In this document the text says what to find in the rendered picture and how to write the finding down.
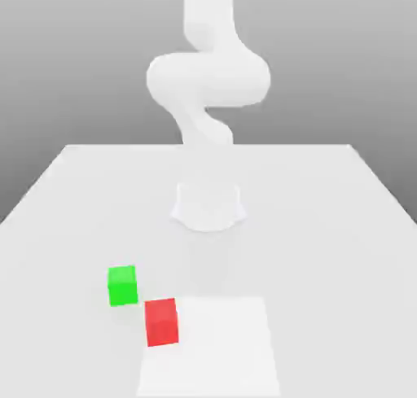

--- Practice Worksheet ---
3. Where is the small red cube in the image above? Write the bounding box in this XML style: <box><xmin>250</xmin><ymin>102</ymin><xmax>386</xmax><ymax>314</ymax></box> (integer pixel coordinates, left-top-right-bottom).
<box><xmin>143</xmin><ymin>297</ymin><xmax>180</xmax><ymax>348</ymax></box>

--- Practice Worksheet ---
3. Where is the small green cube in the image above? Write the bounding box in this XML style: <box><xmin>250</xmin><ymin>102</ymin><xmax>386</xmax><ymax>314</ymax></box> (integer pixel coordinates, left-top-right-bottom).
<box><xmin>107</xmin><ymin>265</ymin><xmax>139</xmax><ymax>308</ymax></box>

